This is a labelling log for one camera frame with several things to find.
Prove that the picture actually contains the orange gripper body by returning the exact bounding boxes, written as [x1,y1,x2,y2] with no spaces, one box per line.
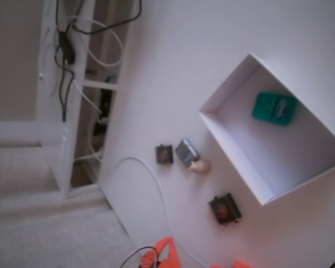
[141,249,163,268]

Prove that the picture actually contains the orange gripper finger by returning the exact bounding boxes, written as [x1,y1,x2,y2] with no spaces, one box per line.
[161,236,181,268]
[153,237,170,260]

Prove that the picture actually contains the green cube box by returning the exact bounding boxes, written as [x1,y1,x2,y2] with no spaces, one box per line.
[250,91,298,128]

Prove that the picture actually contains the white cardboard bin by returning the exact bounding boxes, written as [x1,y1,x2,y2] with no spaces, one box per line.
[198,52,335,207]

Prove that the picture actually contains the black clear-lid jewel box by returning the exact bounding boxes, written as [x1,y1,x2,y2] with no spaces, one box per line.
[208,192,243,226]
[155,143,174,166]

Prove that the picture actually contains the small beige animal figurine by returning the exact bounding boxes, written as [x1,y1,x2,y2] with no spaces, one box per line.
[189,159,212,174]

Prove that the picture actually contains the grey metal tin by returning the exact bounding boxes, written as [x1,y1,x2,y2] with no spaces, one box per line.
[175,138,200,168]

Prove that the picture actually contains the black power strip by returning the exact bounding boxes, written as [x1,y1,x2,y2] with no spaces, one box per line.
[99,75,118,135]

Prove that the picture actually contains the long white cable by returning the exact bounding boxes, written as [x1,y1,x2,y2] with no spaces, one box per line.
[108,156,210,268]

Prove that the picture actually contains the white charger cable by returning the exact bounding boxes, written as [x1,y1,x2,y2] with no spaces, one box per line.
[72,79,109,165]

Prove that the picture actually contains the white looped cable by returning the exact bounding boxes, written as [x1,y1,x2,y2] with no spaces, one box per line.
[69,15,123,68]

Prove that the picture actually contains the black cable with switch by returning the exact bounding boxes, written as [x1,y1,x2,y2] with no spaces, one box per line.
[54,0,143,123]

